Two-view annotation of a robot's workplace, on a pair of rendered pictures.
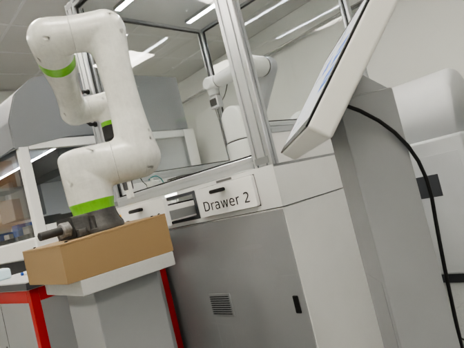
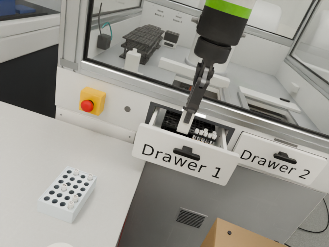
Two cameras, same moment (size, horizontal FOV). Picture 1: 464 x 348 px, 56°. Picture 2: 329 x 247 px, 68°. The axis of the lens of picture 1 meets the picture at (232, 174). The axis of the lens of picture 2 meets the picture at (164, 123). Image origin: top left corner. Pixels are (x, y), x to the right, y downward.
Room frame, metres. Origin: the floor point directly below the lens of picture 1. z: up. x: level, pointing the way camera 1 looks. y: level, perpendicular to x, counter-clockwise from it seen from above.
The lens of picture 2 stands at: (1.34, 0.81, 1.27)
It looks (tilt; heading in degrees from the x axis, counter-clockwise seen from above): 29 degrees down; 318
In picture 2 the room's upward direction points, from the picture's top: 18 degrees clockwise
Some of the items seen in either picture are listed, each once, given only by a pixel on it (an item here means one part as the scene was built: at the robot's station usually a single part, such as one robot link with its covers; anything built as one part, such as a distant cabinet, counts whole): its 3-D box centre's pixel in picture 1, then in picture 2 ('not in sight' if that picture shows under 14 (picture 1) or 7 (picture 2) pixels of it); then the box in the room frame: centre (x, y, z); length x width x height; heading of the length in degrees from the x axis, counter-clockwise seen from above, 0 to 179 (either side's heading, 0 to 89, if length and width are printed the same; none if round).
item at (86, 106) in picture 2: not in sight; (87, 105); (2.00, 0.55, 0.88); 0.04 x 0.03 x 0.04; 48
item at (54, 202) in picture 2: not in sight; (69, 192); (1.76, 0.67, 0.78); 0.12 x 0.08 x 0.04; 136
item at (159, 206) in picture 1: (144, 217); (184, 155); (1.71, 0.37, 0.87); 0.29 x 0.02 x 0.11; 48
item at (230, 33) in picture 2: (114, 133); (219, 26); (1.72, 0.41, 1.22); 0.12 x 0.09 x 0.06; 48
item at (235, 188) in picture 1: (226, 197); (276, 159); (1.61, 0.04, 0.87); 0.29 x 0.02 x 0.11; 48
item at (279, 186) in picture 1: (253, 190); (201, 86); (2.15, -0.08, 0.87); 1.02 x 0.95 x 0.14; 48
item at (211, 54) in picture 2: not in sight; (208, 61); (1.72, 0.41, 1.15); 0.08 x 0.07 x 0.09; 138
